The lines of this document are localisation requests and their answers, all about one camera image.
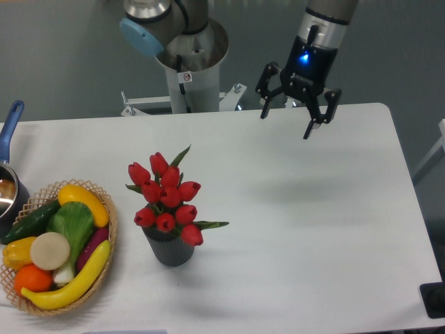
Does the red tulip bouquet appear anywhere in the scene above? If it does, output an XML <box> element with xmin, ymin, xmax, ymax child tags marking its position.
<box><xmin>126</xmin><ymin>148</ymin><xmax>229</xmax><ymax>247</ymax></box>

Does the yellow bell pepper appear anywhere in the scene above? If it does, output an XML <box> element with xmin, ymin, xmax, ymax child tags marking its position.
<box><xmin>2</xmin><ymin>237</ymin><xmax>37</xmax><ymax>271</ymax></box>

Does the yellow squash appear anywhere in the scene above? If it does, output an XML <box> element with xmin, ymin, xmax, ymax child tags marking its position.
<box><xmin>58</xmin><ymin>184</ymin><xmax>109</xmax><ymax>228</ymax></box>

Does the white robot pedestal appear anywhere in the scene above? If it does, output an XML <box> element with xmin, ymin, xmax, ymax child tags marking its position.
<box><xmin>165</xmin><ymin>65</ymin><xmax>220</xmax><ymax>114</ymax></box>

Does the green bok choy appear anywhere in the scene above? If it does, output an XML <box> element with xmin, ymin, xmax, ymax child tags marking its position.
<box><xmin>46</xmin><ymin>202</ymin><xmax>94</xmax><ymax>287</ymax></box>

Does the yellow banana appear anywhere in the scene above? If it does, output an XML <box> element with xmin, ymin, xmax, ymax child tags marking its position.
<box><xmin>21</xmin><ymin>240</ymin><xmax>111</xmax><ymax>310</ymax></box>

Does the woven wicker basket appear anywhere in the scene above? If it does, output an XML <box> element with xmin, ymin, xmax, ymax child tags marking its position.
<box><xmin>1</xmin><ymin>179</ymin><xmax>118</xmax><ymax>317</ymax></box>

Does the dark grey ribbed vase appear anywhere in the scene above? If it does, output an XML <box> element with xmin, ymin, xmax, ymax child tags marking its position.
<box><xmin>134</xmin><ymin>205</ymin><xmax>195</xmax><ymax>267</ymax></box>

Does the purple eggplant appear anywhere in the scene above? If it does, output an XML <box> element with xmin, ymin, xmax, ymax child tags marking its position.
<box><xmin>76</xmin><ymin>227</ymin><xmax>109</xmax><ymax>273</ymax></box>

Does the white metal base frame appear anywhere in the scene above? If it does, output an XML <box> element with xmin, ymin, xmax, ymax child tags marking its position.
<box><xmin>120</xmin><ymin>79</ymin><xmax>299</xmax><ymax>118</ymax></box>

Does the black box at table edge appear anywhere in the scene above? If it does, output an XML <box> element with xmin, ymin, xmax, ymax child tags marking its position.
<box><xmin>419</xmin><ymin>283</ymin><xmax>444</xmax><ymax>319</ymax></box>

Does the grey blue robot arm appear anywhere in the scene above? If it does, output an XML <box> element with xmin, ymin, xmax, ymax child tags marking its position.
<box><xmin>120</xmin><ymin>1</ymin><xmax>357</xmax><ymax>129</ymax></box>

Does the blue handled saucepan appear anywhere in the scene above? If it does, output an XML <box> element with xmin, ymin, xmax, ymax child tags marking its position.
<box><xmin>1</xmin><ymin>100</ymin><xmax>30</xmax><ymax>237</ymax></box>

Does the green cucumber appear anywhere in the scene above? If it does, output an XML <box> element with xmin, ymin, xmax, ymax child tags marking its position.
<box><xmin>1</xmin><ymin>200</ymin><xmax>60</xmax><ymax>245</ymax></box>

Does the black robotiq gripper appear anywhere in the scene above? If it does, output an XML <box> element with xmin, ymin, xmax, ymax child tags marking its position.
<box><xmin>255</xmin><ymin>36</ymin><xmax>341</xmax><ymax>140</ymax></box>

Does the white frame at right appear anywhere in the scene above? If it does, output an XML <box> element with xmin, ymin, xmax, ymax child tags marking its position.
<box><xmin>412</xmin><ymin>119</ymin><xmax>444</xmax><ymax>186</ymax></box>

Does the beige round disc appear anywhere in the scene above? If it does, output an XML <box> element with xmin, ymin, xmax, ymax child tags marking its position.
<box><xmin>30</xmin><ymin>232</ymin><xmax>70</xmax><ymax>271</ymax></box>

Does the orange fruit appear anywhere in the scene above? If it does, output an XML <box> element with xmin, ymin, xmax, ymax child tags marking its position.
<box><xmin>14</xmin><ymin>264</ymin><xmax>53</xmax><ymax>296</ymax></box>

